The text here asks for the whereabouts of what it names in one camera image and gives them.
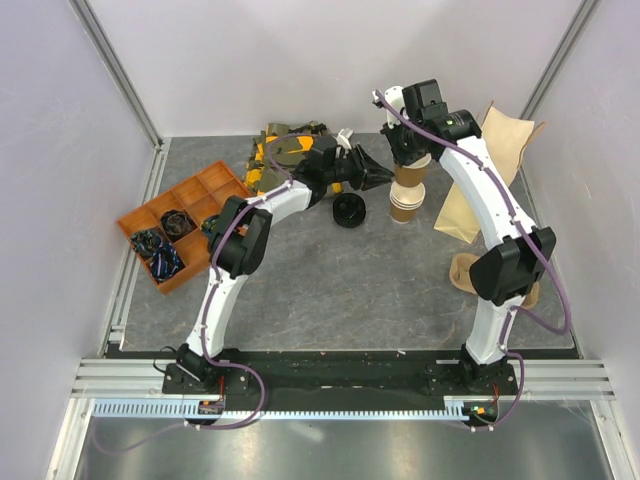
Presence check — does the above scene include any green yellow rolled sock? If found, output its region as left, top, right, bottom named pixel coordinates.
left=200, top=214, right=219, bottom=238

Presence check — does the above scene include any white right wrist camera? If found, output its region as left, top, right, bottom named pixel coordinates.
left=372, top=86, right=405, bottom=129

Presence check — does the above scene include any grey slotted cable duct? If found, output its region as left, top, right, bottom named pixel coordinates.
left=94, top=390, right=500, bottom=420

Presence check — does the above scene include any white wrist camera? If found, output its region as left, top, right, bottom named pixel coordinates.
left=335, top=128, right=354, bottom=150
left=372, top=86, right=405, bottom=129

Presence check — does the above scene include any blue striped rolled sock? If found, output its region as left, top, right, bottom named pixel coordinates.
left=150, top=242, right=185, bottom=283

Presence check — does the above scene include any stack of paper cups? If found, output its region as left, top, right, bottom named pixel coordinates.
left=389, top=181, right=426, bottom=224

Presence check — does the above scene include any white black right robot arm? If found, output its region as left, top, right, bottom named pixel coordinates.
left=372, top=80, right=556, bottom=394

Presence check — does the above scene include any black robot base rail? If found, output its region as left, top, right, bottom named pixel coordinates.
left=149, top=347, right=519, bottom=406

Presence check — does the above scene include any cardboard cup carrier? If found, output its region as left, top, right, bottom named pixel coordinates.
left=448, top=252, right=541, bottom=309

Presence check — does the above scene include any orange compartment tray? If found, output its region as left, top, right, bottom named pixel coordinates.
left=117, top=161, right=249, bottom=295

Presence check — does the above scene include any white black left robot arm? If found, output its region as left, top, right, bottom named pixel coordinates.
left=176, top=129, right=394, bottom=393

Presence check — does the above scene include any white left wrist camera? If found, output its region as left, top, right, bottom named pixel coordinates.
left=335, top=128, right=354, bottom=150

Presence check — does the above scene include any stack of black lids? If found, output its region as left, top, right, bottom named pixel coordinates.
left=332, top=193, right=367, bottom=228

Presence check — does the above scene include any single brown paper cup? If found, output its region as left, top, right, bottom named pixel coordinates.
left=394, top=154, right=431, bottom=188

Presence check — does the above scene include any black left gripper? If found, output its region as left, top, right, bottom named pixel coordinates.
left=324, top=146, right=394, bottom=193

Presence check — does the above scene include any camouflage folded cloth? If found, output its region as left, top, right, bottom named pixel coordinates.
left=243, top=120, right=330, bottom=196

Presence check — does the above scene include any dark patterned rolled sock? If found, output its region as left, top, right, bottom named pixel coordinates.
left=130, top=228, right=163, bottom=260

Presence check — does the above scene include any brown paper bag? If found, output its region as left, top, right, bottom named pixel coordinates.
left=435, top=105, right=545, bottom=249

